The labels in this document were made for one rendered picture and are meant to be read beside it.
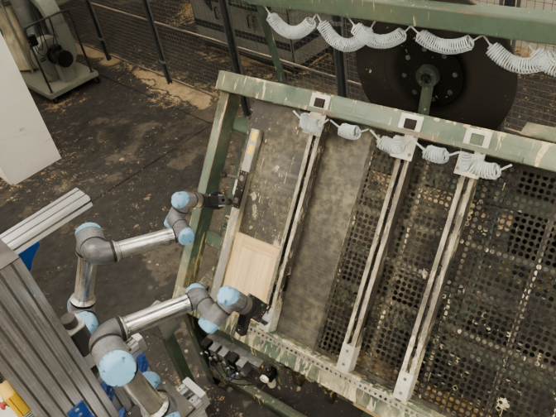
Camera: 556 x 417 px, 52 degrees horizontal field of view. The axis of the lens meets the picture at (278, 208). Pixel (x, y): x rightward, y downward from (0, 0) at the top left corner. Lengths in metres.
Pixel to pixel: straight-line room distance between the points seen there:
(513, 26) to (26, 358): 2.22
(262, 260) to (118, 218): 2.67
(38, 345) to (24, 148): 4.29
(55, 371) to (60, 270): 2.84
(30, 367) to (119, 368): 0.38
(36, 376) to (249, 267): 1.18
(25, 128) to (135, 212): 1.56
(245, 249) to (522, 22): 1.65
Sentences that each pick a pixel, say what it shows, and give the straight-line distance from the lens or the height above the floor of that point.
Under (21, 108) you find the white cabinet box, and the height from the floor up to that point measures 0.69.
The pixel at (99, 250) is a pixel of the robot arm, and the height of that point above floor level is 1.62.
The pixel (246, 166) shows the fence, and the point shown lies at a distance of 2.97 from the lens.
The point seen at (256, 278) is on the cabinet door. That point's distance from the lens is 2.98.
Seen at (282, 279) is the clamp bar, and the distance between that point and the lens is 2.83.
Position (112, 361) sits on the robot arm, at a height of 1.68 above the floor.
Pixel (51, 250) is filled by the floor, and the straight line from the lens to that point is 5.40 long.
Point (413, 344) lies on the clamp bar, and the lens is 2.57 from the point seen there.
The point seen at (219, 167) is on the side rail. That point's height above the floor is 1.41.
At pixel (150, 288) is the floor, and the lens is 4.64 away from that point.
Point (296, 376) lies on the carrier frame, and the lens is 3.49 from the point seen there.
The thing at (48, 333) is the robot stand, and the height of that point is 1.68.
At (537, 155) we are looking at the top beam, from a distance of 2.37.
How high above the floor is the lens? 3.22
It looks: 40 degrees down
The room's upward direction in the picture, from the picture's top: 11 degrees counter-clockwise
